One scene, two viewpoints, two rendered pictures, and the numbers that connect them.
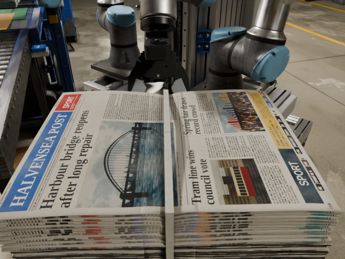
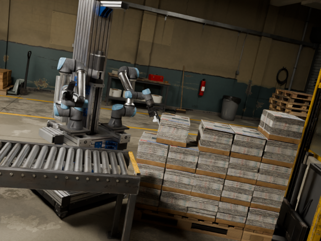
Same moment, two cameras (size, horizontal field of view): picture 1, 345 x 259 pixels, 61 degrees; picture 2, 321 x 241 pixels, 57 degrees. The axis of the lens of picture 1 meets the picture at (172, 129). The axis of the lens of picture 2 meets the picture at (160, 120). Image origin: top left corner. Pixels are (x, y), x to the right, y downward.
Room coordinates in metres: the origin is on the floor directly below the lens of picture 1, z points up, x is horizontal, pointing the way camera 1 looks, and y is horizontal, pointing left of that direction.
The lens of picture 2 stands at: (0.33, 2.88, 1.62)
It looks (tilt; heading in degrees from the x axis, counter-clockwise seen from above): 12 degrees down; 273
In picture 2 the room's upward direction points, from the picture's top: 10 degrees clockwise
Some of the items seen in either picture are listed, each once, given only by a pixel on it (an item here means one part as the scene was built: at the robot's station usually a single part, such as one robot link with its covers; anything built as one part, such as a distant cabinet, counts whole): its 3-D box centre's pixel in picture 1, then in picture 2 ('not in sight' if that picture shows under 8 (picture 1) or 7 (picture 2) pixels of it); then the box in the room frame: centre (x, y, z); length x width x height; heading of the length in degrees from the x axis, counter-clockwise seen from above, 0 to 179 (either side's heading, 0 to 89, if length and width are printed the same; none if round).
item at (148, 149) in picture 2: not in sight; (190, 183); (0.07, 0.01, 0.42); 1.17 x 0.39 x 0.83; 2
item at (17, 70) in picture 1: (18, 76); (46, 151); (1.30, 0.73, 0.74); 1.34 x 0.05 x 0.12; 19
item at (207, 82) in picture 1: (224, 79); (115, 121); (0.98, -0.18, 0.87); 0.15 x 0.15 x 0.10
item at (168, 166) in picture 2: not in sight; (190, 185); (0.07, 0.01, 0.40); 1.16 x 0.38 x 0.51; 2
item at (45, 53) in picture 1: (40, 52); not in sight; (1.79, 0.82, 0.69); 0.10 x 0.10 x 0.03; 19
